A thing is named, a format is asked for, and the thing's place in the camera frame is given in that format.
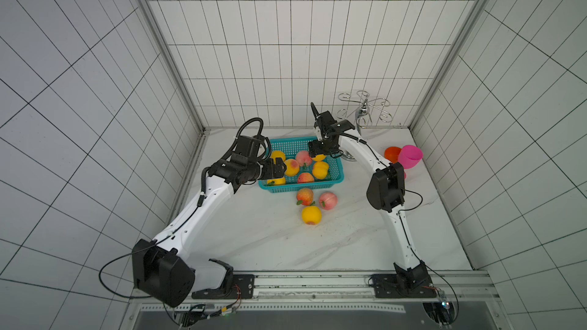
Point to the orange-red peach top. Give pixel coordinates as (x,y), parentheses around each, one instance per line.
(305,197)

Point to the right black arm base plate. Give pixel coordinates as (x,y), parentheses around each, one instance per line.
(386,286)

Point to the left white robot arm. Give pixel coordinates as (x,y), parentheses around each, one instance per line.
(168,268)

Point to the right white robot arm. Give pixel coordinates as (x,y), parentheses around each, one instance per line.
(385,193)

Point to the orange-pink peach bottom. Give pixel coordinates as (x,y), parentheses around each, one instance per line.
(292,168)

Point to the yellow peach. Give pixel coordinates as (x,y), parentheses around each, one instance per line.
(311,215)
(305,178)
(319,157)
(320,170)
(278,155)
(276,181)

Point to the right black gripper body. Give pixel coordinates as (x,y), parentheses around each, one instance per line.
(319,147)

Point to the pink peach top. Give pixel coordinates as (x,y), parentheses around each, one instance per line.
(328,201)

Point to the pink peach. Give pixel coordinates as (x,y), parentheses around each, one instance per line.
(328,201)
(304,159)

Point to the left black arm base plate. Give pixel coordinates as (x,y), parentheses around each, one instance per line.
(237,285)

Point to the orange plastic goblet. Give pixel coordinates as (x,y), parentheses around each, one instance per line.
(392,154)

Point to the magenta plastic goblet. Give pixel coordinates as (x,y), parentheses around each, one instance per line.
(409,157)

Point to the aluminium mounting rail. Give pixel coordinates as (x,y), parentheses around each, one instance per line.
(338,290)

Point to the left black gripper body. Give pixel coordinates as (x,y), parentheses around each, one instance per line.
(267,169)

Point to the chrome cup holder stand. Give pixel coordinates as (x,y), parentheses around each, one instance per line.
(363,106)

